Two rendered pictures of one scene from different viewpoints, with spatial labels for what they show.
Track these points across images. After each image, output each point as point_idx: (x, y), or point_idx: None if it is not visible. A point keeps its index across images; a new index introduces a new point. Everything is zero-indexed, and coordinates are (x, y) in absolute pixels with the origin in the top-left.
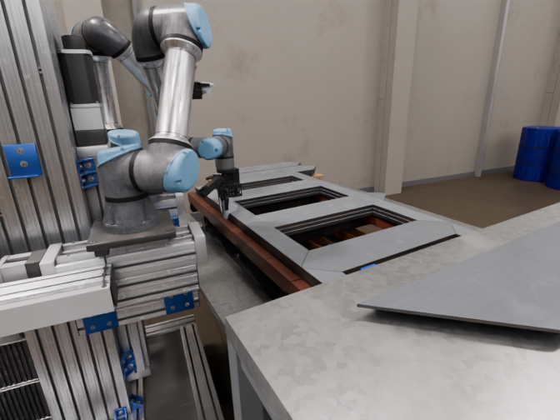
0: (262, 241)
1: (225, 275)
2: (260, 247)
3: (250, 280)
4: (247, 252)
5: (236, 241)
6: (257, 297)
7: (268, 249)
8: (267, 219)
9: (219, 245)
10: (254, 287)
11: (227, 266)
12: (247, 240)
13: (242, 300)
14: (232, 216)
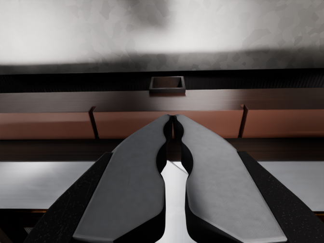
0: (31, 153)
1: (134, 20)
2: (33, 132)
3: (87, 67)
4: (89, 98)
5: (175, 98)
6: (14, 52)
7: (2, 145)
8: (175, 218)
9: (312, 67)
10: (53, 62)
11: (180, 42)
12: (103, 124)
13: (5, 16)
14: (301, 158)
